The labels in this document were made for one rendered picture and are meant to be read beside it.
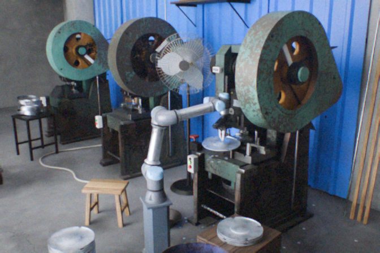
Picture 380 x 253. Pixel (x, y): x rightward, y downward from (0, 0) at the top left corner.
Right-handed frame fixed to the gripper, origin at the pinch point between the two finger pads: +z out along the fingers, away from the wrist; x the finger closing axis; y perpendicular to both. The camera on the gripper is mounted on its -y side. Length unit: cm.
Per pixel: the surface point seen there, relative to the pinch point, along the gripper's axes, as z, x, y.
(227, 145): 2.5, -8.4, -2.5
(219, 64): -55, 15, 11
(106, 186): 46, 76, -62
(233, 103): -25.5, 3.0, 15.3
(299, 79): -49, -52, 20
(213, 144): 2.1, 0.3, -8.2
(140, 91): -20, 132, 10
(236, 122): -11.9, -3.4, 12.2
